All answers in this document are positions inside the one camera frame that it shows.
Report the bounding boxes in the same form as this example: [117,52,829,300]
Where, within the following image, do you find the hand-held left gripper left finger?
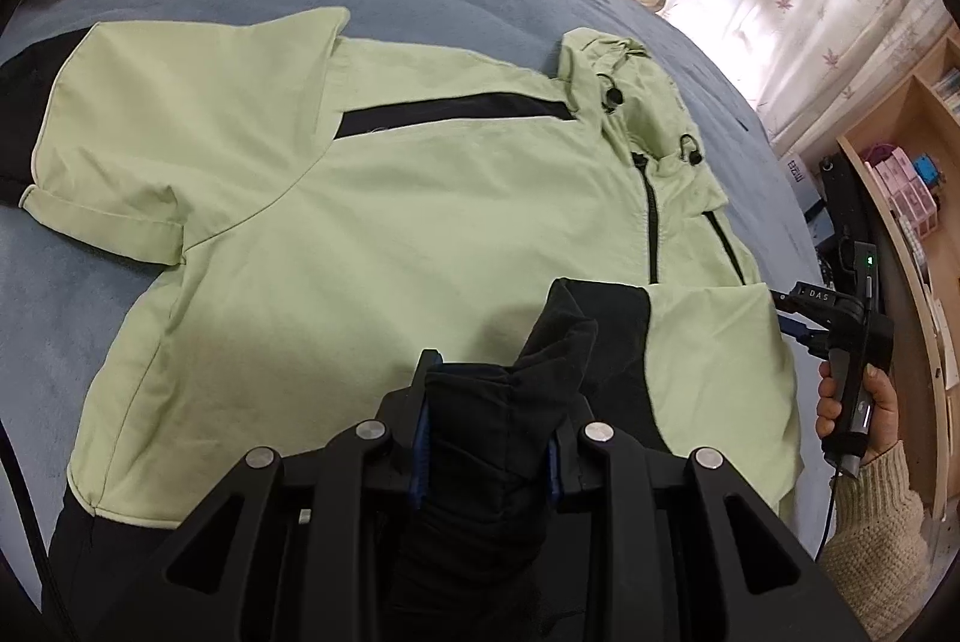
[97,348,443,642]

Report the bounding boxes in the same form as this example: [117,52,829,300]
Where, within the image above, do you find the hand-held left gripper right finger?
[544,418,848,642]

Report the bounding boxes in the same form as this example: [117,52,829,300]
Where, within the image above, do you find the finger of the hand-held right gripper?
[772,308,830,358]

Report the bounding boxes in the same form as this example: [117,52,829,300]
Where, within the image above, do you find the light green and black jacket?
[0,6,805,642]

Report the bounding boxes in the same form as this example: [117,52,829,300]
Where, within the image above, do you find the person's right hand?
[816,358,901,464]

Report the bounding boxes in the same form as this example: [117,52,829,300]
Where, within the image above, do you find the stack of pink boxes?
[866,143,943,235]

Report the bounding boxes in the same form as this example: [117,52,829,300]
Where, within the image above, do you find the curved wooden shelf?
[836,23,960,532]

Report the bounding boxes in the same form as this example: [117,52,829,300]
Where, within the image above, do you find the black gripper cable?
[817,469,853,557]

